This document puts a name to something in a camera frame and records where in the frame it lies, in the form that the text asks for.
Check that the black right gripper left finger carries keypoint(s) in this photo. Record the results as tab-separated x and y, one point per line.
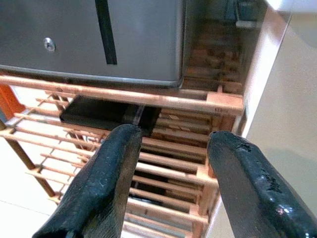
104	178

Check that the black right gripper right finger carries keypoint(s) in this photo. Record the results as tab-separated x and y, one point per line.
252	188

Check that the round metal fridge lock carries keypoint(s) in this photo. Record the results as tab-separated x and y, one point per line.
49	44

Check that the black fridge door strip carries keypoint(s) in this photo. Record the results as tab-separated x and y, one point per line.
106	32

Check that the silver mini fridge door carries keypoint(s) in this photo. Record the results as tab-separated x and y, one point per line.
148	37

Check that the black flat box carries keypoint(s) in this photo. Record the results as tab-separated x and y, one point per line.
94	111

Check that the wooden slatted rack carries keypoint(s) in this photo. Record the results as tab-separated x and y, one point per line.
173	99

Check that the orange plastic board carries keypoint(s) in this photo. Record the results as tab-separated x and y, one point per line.
10	99

